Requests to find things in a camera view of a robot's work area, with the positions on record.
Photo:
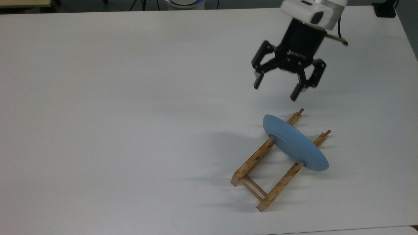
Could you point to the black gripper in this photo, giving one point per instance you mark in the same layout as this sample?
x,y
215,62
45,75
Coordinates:
x,y
300,44

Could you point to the blue round plate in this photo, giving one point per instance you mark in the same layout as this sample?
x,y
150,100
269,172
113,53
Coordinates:
x,y
298,145

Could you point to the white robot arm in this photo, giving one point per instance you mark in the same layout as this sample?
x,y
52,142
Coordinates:
x,y
315,11

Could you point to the wooden plate rack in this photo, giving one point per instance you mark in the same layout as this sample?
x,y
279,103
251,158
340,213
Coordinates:
x,y
253,161

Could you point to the black tripod legs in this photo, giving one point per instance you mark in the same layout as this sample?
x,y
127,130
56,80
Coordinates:
x,y
143,4

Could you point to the white adjacent table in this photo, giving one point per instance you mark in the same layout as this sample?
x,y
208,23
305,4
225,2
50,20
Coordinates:
x,y
359,231

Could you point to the beige wooden table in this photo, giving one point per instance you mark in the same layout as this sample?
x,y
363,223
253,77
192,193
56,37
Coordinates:
x,y
24,3

